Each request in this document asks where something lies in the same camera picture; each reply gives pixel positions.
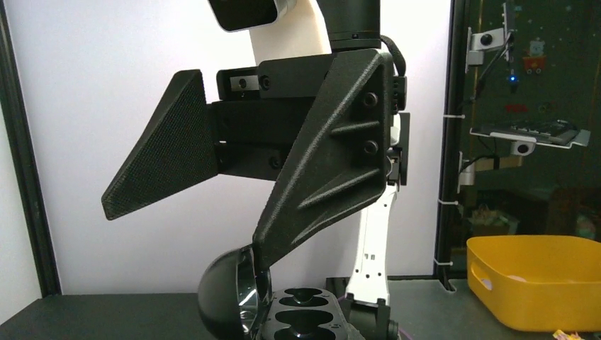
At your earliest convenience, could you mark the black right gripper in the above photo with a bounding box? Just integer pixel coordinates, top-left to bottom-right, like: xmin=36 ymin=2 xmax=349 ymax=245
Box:
xmin=101 ymin=49 xmax=394 ymax=272

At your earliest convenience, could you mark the black earbud charging case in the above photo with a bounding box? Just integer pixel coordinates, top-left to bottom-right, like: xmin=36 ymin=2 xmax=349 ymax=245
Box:
xmin=197 ymin=246 xmax=363 ymax=339

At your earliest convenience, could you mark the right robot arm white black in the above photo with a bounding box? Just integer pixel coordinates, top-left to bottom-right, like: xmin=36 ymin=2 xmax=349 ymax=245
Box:
xmin=101 ymin=1 xmax=410 ymax=339

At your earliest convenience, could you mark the yellow plastic bin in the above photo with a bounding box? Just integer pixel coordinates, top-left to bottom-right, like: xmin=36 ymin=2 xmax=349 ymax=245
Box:
xmin=466 ymin=235 xmax=600 ymax=332

